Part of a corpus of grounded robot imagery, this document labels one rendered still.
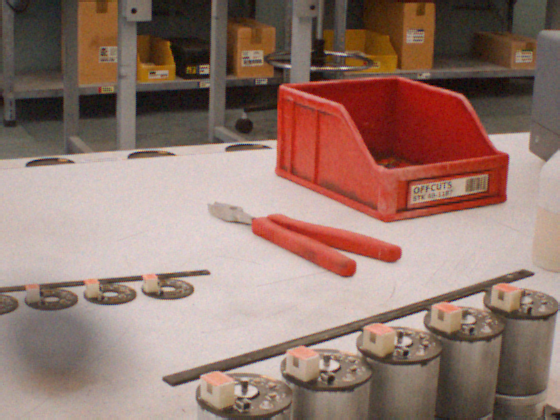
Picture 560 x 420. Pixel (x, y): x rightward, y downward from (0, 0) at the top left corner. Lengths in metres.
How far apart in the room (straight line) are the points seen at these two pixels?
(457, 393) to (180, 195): 0.37
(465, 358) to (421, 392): 0.02
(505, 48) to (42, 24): 2.13
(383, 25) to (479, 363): 4.76
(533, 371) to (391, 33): 4.69
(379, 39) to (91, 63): 1.37
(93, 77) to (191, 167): 3.69
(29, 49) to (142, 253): 4.23
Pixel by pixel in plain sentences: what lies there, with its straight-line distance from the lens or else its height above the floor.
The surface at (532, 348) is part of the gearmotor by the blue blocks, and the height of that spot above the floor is 0.80.
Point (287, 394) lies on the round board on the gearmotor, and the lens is 0.29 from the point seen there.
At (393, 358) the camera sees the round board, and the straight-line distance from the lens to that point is 0.31.
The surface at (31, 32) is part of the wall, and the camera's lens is 4.79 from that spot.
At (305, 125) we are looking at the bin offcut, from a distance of 0.70.
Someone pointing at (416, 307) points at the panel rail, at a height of 0.81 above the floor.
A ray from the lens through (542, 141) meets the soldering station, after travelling 0.79.
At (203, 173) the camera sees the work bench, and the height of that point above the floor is 0.75.
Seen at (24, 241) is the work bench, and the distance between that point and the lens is 0.60.
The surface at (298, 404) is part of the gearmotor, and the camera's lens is 0.30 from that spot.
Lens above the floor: 0.94
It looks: 17 degrees down
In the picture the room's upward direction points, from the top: 2 degrees clockwise
